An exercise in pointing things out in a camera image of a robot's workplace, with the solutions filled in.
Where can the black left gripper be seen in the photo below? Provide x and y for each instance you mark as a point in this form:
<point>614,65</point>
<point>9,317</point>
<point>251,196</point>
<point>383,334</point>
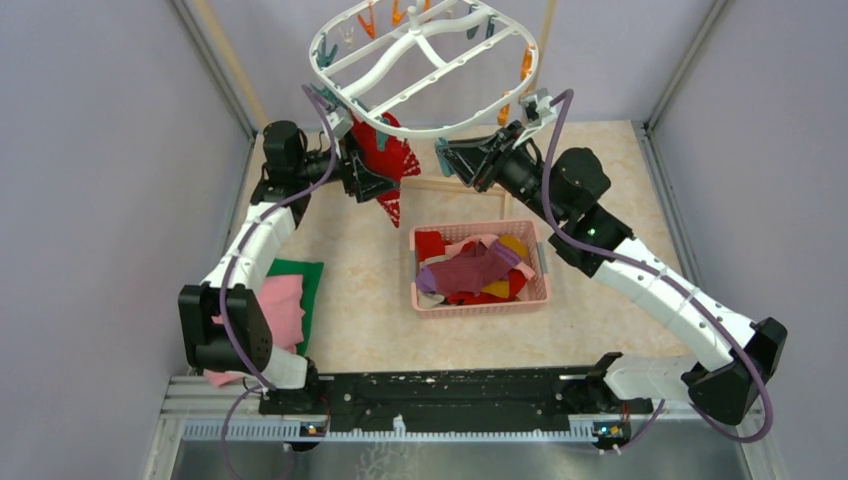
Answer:
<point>363,184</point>

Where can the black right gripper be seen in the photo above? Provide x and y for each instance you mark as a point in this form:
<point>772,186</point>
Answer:
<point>468,158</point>

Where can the red patterned sock pair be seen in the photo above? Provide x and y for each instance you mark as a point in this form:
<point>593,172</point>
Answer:
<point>393,158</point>

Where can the white plastic clip hanger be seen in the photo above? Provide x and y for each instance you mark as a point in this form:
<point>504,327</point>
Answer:
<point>436,68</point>

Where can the maroon purple long sock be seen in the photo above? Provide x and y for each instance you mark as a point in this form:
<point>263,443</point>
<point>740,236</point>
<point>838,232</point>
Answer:
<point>502,273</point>
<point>460,273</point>

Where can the teal clothespin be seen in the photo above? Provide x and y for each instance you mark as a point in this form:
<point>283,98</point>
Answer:
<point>325,53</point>

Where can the pink plastic basket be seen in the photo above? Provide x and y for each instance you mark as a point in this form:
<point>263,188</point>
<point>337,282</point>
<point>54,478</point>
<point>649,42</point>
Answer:
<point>534,296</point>

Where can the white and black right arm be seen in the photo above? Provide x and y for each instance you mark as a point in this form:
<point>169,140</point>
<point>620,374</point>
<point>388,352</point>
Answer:
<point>731,357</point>

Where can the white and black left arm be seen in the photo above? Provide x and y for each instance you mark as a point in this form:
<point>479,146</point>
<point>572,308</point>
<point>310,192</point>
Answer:
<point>223,327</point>

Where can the green cloth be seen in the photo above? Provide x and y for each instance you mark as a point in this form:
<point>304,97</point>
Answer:
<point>311,272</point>

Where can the pink cloth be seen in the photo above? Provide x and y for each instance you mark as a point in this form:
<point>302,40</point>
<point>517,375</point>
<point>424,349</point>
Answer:
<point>279,299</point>

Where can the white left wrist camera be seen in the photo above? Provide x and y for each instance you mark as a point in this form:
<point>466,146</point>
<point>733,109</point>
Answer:
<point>338,119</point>

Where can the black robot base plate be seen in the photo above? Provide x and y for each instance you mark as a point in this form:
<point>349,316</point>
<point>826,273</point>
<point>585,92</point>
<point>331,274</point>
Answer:
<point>573,390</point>

